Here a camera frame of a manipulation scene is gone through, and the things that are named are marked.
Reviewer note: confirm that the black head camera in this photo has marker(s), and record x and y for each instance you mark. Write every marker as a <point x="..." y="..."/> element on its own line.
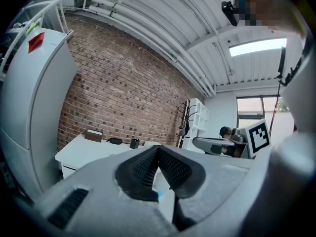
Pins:
<point x="229" y="11"/>

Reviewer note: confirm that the black pen holder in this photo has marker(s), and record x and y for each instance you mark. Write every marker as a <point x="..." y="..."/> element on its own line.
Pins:
<point x="134" y="144"/>

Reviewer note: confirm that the red sticker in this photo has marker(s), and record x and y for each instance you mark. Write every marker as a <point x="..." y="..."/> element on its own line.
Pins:
<point x="36" y="42"/>

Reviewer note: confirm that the white refrigerator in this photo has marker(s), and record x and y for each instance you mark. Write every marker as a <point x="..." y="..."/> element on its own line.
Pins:
<point x="32" y="102"/>

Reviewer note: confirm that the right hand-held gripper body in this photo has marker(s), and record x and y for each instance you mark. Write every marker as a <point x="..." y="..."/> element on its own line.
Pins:
<point x="258" y="137"/>

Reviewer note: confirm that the skylight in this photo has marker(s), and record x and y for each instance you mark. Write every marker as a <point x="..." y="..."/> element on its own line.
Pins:
<point x="256" y="47"/>

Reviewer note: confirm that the white desk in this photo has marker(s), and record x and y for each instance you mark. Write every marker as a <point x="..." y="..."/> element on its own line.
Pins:
<point x="86" y="152"/>

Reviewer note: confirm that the window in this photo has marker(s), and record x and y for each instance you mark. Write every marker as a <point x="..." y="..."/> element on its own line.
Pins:
<point x="249" y="107"/>

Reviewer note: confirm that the black glasses case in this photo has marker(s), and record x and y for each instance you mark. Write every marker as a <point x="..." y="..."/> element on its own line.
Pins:
<point x="115" y="140"/>

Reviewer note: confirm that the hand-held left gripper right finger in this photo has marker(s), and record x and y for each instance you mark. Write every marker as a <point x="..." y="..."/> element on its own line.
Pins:
<point x="212" y="181"/>

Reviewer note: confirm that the brown box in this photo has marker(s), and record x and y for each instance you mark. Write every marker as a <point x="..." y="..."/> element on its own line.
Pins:
<point x="93" y="135"/>

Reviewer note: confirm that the black coat rack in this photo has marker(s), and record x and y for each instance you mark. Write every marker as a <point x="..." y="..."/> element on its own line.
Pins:
<point x="186" y="117"/>

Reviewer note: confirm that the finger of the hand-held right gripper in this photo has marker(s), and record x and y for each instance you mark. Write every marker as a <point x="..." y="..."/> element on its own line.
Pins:
<point x="212" y="143"/>

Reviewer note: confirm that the person's head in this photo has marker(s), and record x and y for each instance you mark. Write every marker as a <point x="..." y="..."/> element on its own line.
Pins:
<point x="264" y="4"/>

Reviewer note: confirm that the green tag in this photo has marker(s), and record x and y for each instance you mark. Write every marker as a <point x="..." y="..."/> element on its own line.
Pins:
<point x="32" y="26"/>

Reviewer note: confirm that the white metal rack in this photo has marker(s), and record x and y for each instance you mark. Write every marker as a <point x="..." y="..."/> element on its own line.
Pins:
<point x="34" y="16"/>

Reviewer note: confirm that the white shelf unit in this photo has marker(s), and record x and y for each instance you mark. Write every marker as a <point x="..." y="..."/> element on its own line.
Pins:
<point x="198" y="122"/>

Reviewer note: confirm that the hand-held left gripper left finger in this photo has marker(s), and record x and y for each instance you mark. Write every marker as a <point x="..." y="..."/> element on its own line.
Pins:
<point x="103" y="194"/>

